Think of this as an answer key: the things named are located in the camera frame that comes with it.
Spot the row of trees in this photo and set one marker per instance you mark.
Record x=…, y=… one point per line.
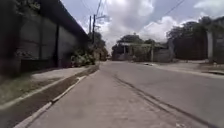
x=186, y=31

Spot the grey concrete sidewalk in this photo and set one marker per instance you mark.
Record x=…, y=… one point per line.
x=50, y=75

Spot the grey concrete road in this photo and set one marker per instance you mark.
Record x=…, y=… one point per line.
x=133, y=90

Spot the dark wall with pale pillar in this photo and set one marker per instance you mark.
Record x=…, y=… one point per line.
x=200, y=45

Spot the dark utility pole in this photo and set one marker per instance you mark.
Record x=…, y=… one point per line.
x=93, y=30

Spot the pale concrete kerb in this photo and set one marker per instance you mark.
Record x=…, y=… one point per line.
x=50, y=103

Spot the green bushes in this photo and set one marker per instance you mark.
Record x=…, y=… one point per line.
x=81, y=59

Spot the grey building with canopy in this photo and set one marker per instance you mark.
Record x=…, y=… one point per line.
x=40, y=40

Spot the thin utility pole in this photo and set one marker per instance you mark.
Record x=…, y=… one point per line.
x=89, y=25

